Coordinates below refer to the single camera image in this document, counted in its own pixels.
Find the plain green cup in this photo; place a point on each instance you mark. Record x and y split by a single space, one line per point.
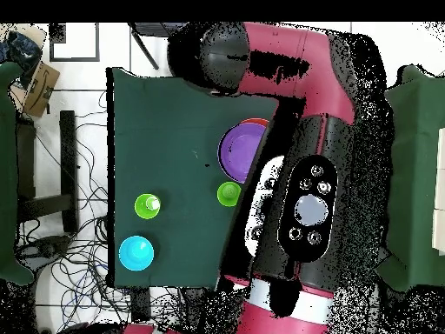
227 194

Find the purple bowl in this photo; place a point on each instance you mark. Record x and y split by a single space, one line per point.
240 149

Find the wide orange bowl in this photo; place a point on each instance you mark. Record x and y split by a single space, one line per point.
255 121

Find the light blue small bowl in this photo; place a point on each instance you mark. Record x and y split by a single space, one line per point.
136 253

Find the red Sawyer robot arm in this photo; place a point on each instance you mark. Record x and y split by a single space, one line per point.
278 41

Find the ribbed green cup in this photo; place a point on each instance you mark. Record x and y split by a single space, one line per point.
142 208

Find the dark green table cloth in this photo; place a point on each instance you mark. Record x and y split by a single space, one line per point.
167 121

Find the black power strip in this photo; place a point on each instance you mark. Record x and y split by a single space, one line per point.
140 306

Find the dark folding chair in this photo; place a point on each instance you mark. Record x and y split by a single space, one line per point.
146 45

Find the green cloth side table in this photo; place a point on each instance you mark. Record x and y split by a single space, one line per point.
7 174
417 156

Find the brown cardboard box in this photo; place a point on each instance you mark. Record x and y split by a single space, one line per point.
41 90

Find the black bag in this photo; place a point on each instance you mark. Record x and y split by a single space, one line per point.
24 48

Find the black stand frame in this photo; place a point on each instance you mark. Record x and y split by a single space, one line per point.
67 156

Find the black square frame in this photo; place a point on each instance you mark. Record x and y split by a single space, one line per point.
74 60

